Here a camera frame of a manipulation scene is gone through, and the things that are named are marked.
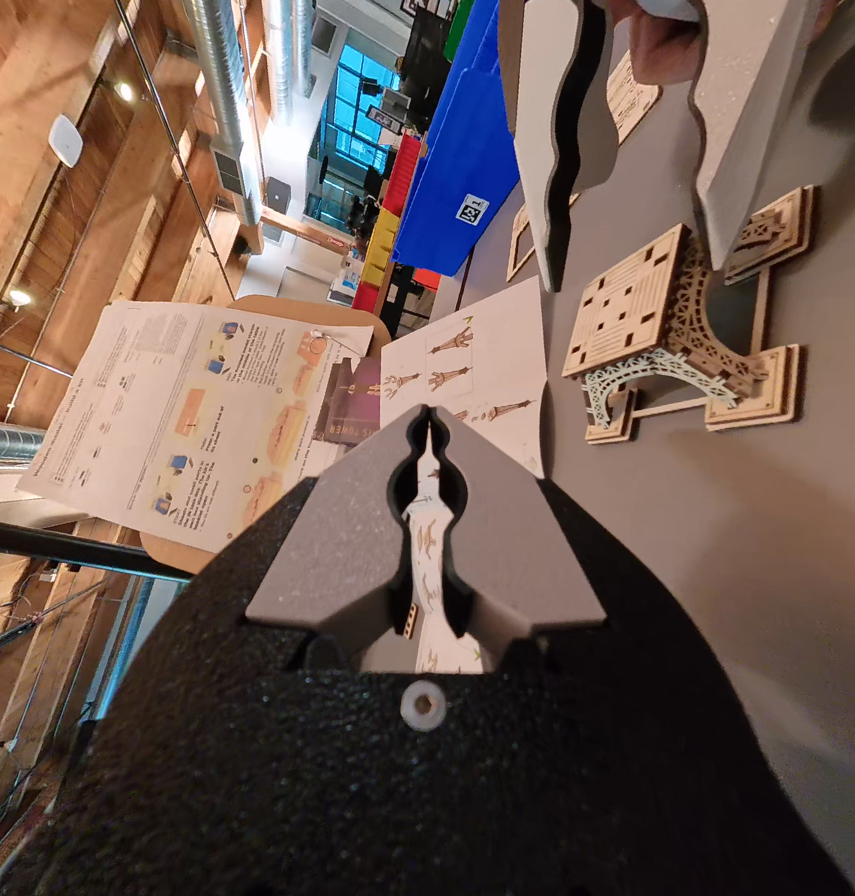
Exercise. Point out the blue plastic bin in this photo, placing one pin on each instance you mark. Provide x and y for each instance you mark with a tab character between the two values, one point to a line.
441	210

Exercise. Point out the large silver air duct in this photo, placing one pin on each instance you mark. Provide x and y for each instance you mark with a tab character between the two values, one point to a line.
217	70

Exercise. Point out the person's right hand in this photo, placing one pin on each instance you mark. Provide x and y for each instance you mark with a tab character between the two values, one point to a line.
662	49

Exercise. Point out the grey desk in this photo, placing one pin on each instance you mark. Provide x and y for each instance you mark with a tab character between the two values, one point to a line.
714	560

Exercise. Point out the brown clipboard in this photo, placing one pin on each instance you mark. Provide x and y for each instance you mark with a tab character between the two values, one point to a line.
315	310

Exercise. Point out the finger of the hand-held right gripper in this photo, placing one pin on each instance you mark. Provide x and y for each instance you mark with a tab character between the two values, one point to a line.
756	105
532	84

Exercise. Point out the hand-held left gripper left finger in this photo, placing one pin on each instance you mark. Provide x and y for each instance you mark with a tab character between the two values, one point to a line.
329	553

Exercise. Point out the folded assembly instruction booklet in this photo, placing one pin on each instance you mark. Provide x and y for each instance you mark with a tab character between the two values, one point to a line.
483	336

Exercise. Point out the red plastic bin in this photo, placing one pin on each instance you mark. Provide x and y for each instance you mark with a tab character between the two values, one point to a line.
399	175
368	294

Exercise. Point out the yellow plastic bin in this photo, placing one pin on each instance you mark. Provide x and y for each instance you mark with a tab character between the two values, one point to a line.
378	245

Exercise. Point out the small slotted wooden piece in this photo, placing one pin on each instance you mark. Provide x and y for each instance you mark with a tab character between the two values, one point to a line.
411	619

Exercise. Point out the silver spiral air duct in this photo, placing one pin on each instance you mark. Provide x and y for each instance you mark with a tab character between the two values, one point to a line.
11	437

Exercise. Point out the wooden tower base model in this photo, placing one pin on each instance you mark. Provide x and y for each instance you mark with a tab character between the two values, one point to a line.
623	315

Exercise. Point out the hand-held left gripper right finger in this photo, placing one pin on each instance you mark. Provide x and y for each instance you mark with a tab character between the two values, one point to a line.
518	553

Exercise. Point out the printed instruction sheet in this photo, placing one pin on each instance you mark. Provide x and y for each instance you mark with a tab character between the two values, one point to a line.
154	420

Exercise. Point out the purple puzzle box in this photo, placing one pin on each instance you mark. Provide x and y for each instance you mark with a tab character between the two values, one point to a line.
347	406

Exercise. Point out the wooden parts sheet square cutout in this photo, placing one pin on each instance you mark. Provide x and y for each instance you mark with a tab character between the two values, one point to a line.
634	98

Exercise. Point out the black metal pole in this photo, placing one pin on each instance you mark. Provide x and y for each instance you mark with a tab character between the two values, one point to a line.
84	549

